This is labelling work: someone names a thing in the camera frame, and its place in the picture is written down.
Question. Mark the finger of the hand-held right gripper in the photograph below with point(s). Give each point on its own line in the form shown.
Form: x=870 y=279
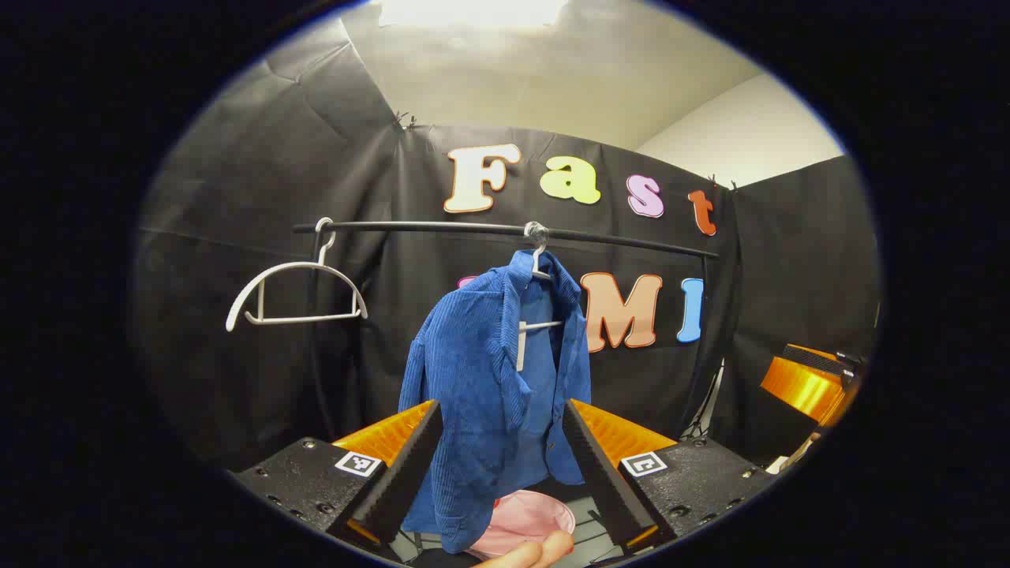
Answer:
x=801 y=386

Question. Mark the pink laundry hamper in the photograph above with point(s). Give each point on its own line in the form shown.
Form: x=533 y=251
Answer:
x=529 y=513

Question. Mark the white plastic hanger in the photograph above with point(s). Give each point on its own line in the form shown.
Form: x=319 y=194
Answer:
x=521 y=347
x=293 y=265

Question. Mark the black clothes rack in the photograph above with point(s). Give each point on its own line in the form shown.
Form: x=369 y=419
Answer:
x=442 y=226

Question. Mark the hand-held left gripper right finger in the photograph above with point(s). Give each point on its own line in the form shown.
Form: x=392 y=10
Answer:
x=592 y=465

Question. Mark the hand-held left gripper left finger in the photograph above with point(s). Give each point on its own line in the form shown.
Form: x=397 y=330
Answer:
x=410 y=465

